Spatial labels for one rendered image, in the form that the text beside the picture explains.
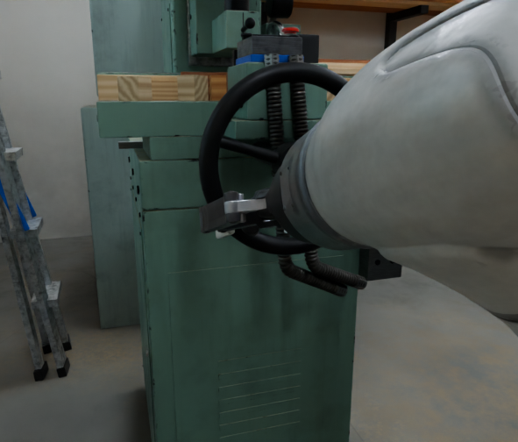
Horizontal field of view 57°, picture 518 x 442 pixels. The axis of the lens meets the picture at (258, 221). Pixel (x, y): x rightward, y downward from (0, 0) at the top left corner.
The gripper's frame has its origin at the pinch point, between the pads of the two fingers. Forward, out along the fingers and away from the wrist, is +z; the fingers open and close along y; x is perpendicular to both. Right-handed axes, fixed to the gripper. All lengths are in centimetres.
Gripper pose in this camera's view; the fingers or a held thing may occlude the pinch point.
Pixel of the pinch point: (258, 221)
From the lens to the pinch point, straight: 53.9
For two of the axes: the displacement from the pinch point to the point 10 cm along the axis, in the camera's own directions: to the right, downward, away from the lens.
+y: -9.6, 0.7, -2.8
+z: -2.7, 1.1, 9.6
